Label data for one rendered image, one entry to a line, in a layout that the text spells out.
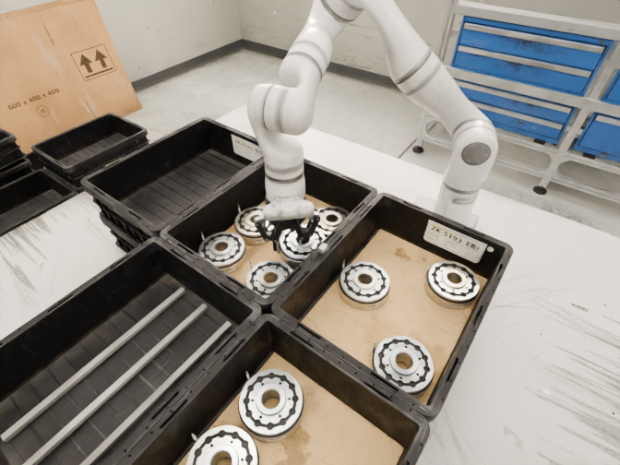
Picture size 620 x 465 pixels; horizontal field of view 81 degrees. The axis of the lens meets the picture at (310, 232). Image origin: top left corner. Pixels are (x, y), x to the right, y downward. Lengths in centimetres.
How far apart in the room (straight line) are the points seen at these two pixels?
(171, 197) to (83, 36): 251
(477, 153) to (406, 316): 39
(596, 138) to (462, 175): 170
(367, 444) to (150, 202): 77
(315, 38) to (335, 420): 62
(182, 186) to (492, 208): 94
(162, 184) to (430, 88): 73
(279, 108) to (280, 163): 10
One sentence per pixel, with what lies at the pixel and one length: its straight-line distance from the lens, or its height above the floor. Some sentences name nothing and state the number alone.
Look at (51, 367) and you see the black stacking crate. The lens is 83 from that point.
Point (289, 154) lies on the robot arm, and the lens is 62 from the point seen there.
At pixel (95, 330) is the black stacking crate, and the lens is 83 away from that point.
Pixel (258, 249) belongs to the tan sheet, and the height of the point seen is 83.
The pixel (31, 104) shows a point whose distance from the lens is 330.
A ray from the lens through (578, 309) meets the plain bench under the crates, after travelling 111.
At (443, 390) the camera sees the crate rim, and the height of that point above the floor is 93.
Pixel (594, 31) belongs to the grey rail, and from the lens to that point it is 238.
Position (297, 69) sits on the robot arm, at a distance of 62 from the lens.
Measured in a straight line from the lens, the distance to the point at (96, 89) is 345.
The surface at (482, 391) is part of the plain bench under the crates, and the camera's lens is 88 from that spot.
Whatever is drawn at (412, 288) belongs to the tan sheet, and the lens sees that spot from 80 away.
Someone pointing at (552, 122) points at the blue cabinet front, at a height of 44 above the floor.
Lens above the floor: 145
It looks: 45 degrees down
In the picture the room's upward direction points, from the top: straight up
